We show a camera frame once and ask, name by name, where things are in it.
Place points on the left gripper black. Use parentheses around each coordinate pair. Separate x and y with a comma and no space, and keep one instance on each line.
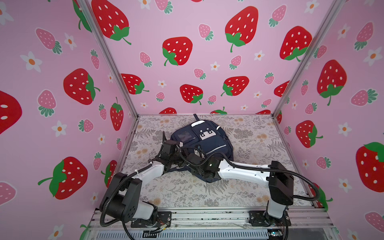
(181,164)

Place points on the navy blue student backpack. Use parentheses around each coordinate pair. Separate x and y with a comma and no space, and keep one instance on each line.
(204,138)

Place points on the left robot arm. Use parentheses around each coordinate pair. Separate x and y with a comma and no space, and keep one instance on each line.
(121,202)

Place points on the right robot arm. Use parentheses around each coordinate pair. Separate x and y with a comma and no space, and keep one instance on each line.
(274,177)

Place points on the floral table cloth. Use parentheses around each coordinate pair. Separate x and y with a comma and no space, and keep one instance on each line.
(255,140)

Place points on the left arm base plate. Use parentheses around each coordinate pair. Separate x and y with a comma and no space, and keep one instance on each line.
(156,220)

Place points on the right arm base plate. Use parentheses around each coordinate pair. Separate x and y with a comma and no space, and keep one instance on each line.
(262,219)

